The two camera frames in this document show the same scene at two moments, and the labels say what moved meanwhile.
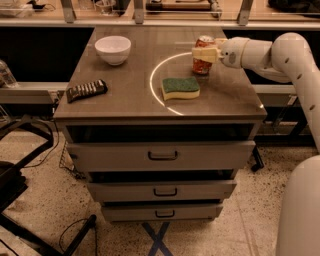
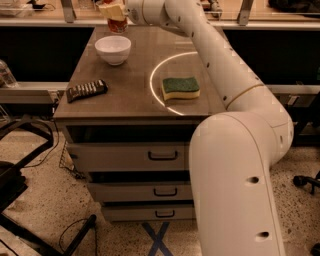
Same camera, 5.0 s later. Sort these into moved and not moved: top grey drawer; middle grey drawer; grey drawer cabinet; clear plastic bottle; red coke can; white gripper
Moved: red coke can; white gripper
Not moved: top grey drawer; grey drawer cabinet; clear plastic bottle; middle grey drawer
